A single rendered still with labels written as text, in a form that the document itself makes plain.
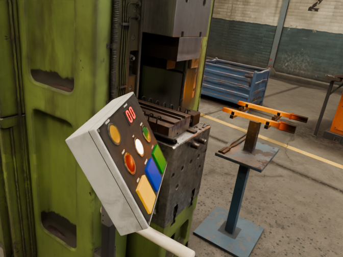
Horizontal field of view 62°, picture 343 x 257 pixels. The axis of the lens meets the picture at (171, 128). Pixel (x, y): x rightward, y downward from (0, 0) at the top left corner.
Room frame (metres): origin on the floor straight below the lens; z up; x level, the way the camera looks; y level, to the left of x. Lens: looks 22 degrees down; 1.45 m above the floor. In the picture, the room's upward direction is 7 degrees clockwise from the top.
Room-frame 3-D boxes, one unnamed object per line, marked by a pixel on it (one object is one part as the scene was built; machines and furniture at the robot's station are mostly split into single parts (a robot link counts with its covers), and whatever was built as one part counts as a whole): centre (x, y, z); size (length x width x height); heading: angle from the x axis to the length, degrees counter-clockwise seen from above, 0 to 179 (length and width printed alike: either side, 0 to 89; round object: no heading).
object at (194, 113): (1.45, -0.07, 0.95); 0.12 x 0.08 x 0.06; 60
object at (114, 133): (0.63, 0.14, 1.16); 0.05 x 0.03 x 0.04; 150
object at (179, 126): (1.36, 0.14, 0.96); 0.42 x 0.20 x 0.09; 60
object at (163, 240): (0.92, 0.05, 0.62); 0.44 x 0.05 x 0.05; 60
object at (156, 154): (0.82, 0.03, 1.01); 0.07 x 0.05 x 0.07; 175
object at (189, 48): (1.36, 0.14, 1.32); 0.42 x 0.20 x 0.10; 60
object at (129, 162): (0.63, 0.09, 1.09); 0.05 x 0.03 x 0.04; 150
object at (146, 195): (0.62, 0.05, 1.01); 0.07 x 0.05 x 0.07; 175
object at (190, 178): (1.42, 0.13, 0.69); 0.56 x 0.38 x 0.45; 60
